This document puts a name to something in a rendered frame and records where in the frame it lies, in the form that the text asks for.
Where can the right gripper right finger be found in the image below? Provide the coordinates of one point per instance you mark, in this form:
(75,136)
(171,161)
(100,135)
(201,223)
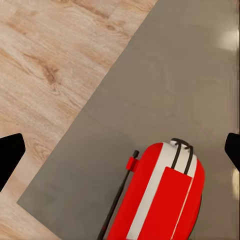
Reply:
(232,148)

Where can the radio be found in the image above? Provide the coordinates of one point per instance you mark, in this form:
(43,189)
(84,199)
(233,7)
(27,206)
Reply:
(164,197)

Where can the coffee table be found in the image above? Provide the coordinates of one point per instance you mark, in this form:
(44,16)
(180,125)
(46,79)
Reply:
(177,77)

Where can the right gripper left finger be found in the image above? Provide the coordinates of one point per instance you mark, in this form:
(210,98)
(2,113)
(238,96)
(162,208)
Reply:
(12,148)

